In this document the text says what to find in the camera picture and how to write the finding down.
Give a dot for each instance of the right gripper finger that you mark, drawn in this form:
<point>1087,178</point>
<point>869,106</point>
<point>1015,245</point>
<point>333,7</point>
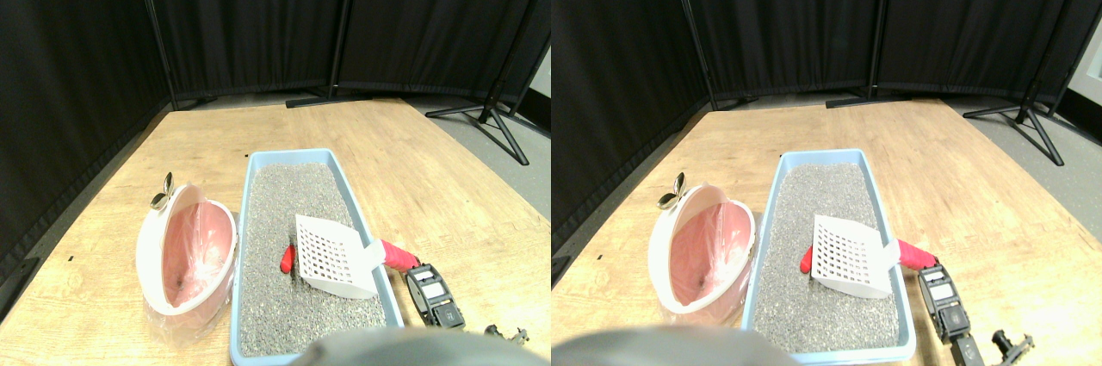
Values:
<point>937,287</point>
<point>426,284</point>

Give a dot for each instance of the red lump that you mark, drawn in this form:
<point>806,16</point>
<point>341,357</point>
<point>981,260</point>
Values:
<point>287,260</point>
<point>806,260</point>

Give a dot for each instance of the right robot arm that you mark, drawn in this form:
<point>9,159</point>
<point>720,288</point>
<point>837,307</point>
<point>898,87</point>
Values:
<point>966,350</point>

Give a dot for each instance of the blue litter tray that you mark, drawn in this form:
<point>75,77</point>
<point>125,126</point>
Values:
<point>801,314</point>
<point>275,314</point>

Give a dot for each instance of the black tripod curtain stand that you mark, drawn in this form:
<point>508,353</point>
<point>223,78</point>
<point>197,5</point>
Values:
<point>492,110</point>
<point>1026,112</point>

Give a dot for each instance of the white bin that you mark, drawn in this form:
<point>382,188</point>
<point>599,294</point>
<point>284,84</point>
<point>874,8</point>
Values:
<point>702,254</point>
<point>185,254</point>

